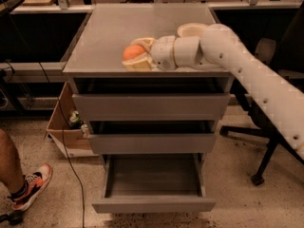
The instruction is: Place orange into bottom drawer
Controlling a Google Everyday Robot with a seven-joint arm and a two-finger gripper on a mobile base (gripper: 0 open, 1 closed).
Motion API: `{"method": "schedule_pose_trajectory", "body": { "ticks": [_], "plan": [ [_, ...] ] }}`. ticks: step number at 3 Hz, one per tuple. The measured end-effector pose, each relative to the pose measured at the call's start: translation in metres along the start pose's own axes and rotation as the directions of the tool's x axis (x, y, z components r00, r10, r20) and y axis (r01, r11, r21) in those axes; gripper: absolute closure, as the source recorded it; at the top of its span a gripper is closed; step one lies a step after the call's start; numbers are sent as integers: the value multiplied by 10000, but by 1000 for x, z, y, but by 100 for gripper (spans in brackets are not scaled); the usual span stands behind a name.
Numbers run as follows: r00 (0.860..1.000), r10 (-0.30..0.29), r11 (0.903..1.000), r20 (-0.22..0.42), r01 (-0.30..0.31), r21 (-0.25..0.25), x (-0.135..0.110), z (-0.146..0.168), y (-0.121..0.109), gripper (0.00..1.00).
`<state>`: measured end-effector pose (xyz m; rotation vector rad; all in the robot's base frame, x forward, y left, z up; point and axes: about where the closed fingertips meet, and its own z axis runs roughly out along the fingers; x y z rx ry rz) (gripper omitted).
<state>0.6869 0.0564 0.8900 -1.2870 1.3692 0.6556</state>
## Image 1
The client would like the black office chair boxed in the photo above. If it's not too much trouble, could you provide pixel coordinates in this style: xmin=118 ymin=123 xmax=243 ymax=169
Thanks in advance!
xmin=220 ymin=7 xmax=304 ymax=185

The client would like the black chair caster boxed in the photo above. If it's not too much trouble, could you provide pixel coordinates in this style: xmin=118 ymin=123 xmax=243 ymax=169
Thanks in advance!
xmin=0 ymin=210 xmax=23 ymax=226

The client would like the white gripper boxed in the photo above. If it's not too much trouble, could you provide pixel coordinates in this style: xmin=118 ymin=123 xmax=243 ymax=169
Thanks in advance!
xmin=123 ymin=35 xmax=176 ymax=72

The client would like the black floor cable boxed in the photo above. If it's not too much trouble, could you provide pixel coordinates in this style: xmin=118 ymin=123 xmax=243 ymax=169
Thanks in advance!
xmin=56 ymin=98 xmax=86 ymax=228

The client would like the grey drawer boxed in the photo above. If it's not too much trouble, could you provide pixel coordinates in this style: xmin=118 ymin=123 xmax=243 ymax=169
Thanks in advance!
xmin=88 ymin=121 xmax=216 ymax=154
xmin=72 ymin=77 xmax=229 ymax=121
xmin=92 ymin=154 xmax=216 ymax=214

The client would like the grey middle drawer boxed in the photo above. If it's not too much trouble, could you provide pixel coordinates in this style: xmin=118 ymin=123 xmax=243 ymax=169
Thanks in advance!
xmin=88 ymin=121 xmax=216 ymax=154

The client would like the person's bare leg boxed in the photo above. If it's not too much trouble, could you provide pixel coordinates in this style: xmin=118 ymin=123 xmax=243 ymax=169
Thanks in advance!
xmin=0 ymin=129 xmax=24 ymax=194

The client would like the grey top drawer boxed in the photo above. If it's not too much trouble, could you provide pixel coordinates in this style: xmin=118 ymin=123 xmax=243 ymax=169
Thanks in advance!
xmin=72 ymin=77 xmax=229 ymax=121

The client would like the grey drawer cabinet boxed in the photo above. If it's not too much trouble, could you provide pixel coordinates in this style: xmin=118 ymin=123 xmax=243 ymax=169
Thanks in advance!
xmin=63 ymin=3 xmax=241 ymax=163

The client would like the green white bottle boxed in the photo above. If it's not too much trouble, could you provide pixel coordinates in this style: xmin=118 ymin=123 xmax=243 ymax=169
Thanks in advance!
xmin=69 ymin=110 xmax=81 ymax=127

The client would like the orange fruit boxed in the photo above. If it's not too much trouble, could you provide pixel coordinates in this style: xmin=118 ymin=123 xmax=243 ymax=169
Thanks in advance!
xmin=123 ymin=45 xmax=145 ymax=61

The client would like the cardboard box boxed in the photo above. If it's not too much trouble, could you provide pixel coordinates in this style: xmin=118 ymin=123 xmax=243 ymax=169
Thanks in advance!
xmin=47 ymin=83 xmax=93 ymax=158

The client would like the orange white sneaker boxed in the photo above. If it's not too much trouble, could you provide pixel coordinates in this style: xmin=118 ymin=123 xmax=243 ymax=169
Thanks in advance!
xmin=10 ymin=163 xmax=52 ymax=212

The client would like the white paper bowl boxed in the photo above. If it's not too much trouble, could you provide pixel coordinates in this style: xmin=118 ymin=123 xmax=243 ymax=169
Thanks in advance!
xmin=178 ymin=23 xmax=208 ymax=37

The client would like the grey bottom drawer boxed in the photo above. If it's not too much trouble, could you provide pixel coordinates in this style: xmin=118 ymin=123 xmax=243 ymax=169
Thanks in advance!
xmin=92 ymin=154 xmax=216 ymax=214

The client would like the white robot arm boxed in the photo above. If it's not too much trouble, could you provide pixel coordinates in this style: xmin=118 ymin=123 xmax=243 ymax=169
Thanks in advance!
xmin=123 ymin=23 xmax=304 ymax=159

